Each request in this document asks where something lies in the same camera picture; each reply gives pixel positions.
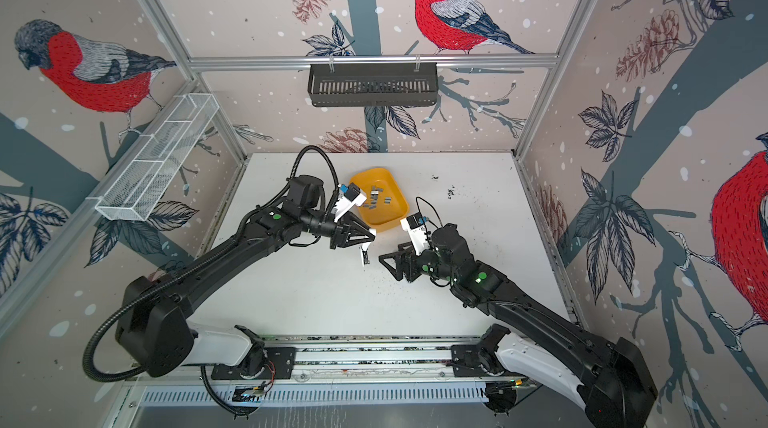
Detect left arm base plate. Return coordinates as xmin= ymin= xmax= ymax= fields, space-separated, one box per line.
xmin=211 ymin=346 xmax=297 ymax=381

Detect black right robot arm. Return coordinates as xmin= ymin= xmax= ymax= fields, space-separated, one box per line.
xmin=378 ymin=224 xmax=658 ymax=427

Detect black wire basket shelf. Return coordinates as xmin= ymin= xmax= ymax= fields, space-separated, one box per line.
xmin=307 ymin=63 xmax=439 ymax=108

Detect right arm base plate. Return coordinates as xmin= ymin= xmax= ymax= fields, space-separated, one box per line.
xmin=448 ymin=345 xmax=507 ymax=378

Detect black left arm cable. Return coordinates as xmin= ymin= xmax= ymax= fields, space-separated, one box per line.
xmin=82 ymin=145 xmax=341 ymax=384

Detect white wire mesh shelf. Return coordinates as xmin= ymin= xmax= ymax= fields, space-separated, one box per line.
xmin=95 ymin=93 xmax=220 ymax=221

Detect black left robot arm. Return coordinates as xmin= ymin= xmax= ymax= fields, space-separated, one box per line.
xmin=115 ymin=175 xmax=375 ymax=378

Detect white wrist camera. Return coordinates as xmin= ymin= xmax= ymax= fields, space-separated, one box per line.
xmin=332 ymin=183 xmax=367 ymax=222
xmin=400 ymin=212 xmax=429 ymax=256

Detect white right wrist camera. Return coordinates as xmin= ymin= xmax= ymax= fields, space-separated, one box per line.
xmin=400 ymin=212 xmax=429 ymax=256

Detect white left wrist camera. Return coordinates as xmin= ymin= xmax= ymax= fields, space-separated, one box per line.
xmin=332 ymin=183 xmax=367 ymax=222

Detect aluminium mounting rail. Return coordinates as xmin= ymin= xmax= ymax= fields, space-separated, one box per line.
xmin=133 ymin=337 xmax=544 ymax=408

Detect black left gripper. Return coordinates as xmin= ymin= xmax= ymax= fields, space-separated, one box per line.
xmin=301 ymin=210 xmax=376 ymax=250

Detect yellow plastic tray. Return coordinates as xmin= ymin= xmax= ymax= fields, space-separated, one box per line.
xmin=350 ymin=168 xmax=409 ymax=233

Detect white stapler top part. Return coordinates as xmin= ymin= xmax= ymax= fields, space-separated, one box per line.
xmin=360 ymin=246 xmax=370 ymax=266

